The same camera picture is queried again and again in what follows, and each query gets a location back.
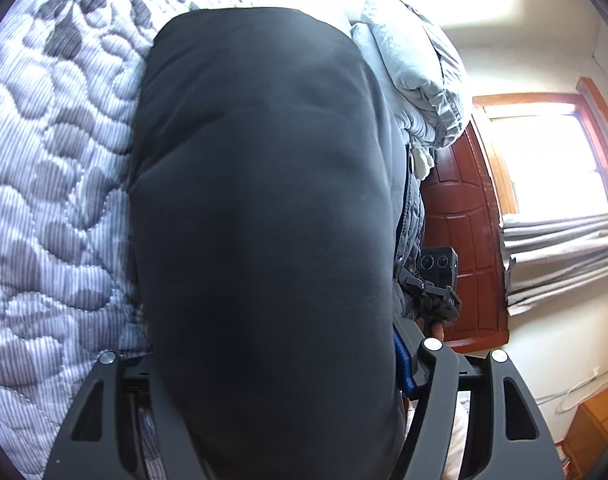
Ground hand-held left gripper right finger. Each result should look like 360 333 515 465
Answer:
391 321 567 480

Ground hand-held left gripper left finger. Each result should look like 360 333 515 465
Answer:
43 350 205 480

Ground grey-white curtain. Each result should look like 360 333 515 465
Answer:
498 209 608 317

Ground wooden framed window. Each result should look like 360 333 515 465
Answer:
472 77 608 217

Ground light grey duvet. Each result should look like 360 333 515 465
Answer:
351 0 473 181

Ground wooden cabinet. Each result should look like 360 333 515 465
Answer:
554 395 608 480

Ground grey leaf-patterned quilted blanket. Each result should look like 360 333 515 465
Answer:
0 0 265 480

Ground red wooden door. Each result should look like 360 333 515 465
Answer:
418 122 510 355

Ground black pants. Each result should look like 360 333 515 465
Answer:
126 6 419 480

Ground white cable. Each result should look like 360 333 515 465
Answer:
536 362 608 413

